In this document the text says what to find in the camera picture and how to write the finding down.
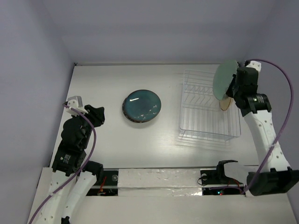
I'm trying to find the beige bird plate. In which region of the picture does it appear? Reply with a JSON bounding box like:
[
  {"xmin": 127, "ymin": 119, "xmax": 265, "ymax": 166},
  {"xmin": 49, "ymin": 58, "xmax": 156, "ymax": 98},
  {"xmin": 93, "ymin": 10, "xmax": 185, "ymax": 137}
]
[{"xmin": 220, "ymin": 97, "xmax": 233, "ymax": 111}]

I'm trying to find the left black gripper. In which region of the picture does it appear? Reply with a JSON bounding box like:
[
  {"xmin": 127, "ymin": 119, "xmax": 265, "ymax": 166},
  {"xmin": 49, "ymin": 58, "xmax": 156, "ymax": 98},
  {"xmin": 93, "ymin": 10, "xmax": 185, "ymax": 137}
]
[{"xmin": 73, "ymin": 104, "xmax": 105, "ymax": 147}]

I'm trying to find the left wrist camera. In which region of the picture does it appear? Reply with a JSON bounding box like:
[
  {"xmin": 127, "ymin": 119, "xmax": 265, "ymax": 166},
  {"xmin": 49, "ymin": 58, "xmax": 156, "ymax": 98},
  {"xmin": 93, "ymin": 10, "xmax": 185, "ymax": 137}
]
[{"xmin": 66, "ymin": 96, "xmax": 87, "ymax": 116}]

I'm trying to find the dark teal glazed plate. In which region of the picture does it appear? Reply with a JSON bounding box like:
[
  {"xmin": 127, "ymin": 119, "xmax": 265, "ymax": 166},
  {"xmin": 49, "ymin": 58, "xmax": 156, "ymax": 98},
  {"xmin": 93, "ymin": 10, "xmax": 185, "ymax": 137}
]
[{"xmin": 122, "ymin": 90, "xmax": 162, "ymax": 123}]

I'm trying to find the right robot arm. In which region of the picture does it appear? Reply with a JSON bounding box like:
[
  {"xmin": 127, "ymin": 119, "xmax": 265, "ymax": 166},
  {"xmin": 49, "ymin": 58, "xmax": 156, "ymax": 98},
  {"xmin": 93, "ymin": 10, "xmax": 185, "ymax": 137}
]
[{"xmin": 213, "ymin": 64, "xmax": 299, "ymax": 196}]

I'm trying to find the white wire dish rack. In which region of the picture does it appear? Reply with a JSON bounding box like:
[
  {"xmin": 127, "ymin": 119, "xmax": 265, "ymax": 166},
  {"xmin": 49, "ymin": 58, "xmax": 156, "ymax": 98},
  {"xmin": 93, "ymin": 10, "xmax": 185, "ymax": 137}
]
[{"xmin": 179, "ymin": 69, "xmax": 241, "ymax": 142}]

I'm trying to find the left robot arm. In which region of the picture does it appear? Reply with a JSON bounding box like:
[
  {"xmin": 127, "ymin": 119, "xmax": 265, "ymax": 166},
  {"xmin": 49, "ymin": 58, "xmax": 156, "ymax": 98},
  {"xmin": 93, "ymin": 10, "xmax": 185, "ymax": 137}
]
[{"xmin": 29, "ymin": 100, "xmax": 105, "ymax": 224}]

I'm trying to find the light green plate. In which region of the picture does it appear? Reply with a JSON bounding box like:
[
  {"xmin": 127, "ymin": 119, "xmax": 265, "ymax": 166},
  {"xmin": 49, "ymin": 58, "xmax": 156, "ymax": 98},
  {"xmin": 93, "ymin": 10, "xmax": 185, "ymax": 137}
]
[{"xmin": 213, "ymin": 60, "xmax": 238, "ymax": 100}]

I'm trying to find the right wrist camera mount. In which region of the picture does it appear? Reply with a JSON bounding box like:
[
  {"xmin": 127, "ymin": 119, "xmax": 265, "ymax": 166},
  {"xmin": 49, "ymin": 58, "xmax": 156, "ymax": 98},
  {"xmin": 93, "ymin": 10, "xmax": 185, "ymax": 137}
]
[{"xmin": 244, "ymin": 60, "xmax": 261, "ymax": 72}]

